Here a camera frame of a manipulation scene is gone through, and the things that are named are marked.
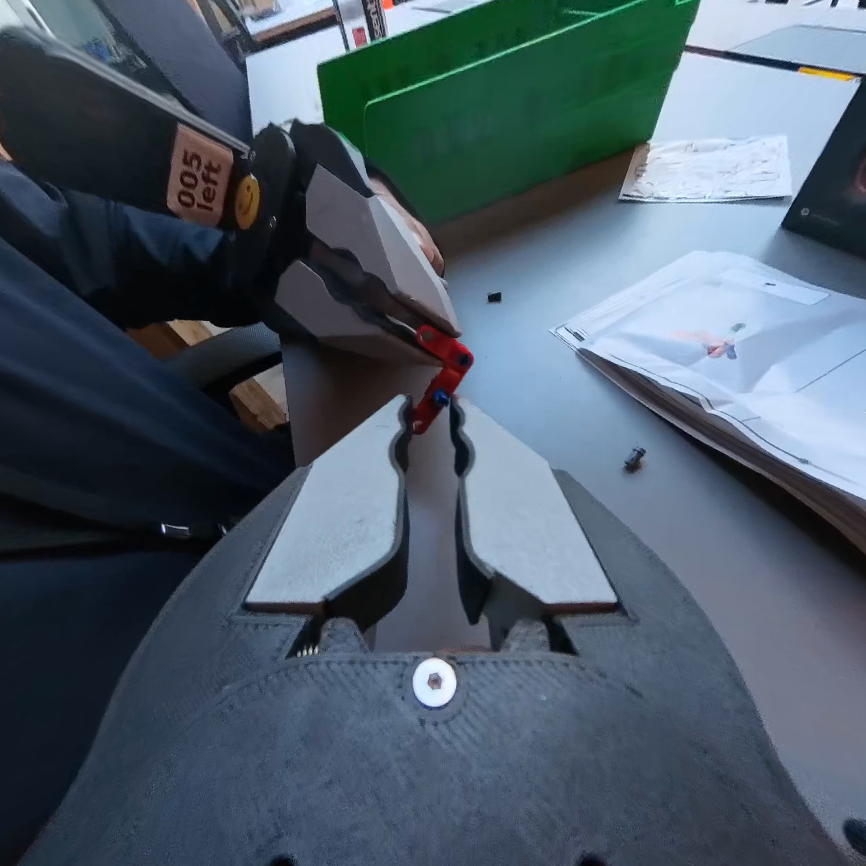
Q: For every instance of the printed paper leaflet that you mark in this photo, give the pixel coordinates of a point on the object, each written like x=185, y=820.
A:
x=710, y=169

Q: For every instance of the person's left hand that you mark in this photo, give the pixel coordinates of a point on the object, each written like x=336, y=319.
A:
x=431, y=250

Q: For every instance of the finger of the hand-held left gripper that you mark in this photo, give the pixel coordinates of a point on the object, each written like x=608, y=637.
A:
x=379, y=243
x=325, y=314

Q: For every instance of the red lego beam blue pin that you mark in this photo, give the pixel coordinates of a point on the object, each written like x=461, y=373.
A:
x=443, y=346
x=426, y=409

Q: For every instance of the yellow black strip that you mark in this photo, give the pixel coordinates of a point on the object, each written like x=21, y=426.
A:
x=778, y=64

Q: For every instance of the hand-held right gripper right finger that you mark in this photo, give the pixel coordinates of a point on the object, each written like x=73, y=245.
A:
x=528, y=528

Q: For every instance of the person's left forearm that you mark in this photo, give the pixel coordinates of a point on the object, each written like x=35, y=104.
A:
x=135, y=270

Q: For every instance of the white black printed box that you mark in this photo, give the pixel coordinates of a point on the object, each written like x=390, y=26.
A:
x=362, y=24

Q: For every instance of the green plastic bin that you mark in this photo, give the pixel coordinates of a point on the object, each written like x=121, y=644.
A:
x=507, y=115

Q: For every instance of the open lego instruction booklet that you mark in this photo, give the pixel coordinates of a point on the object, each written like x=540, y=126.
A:
x=744, y=365

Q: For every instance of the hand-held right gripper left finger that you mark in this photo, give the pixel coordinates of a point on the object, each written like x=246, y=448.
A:
x=338, y=514

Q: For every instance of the black office chair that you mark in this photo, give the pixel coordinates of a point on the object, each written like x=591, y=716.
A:
x=189, y=61

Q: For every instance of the small black lego connector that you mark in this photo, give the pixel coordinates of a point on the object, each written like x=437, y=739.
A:
x=634, y=459

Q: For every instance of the black lego set box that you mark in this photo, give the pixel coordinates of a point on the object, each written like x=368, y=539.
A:
x=835, y=189

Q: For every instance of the person's dark clothed body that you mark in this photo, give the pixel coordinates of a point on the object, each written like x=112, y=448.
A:
x=101, y=440

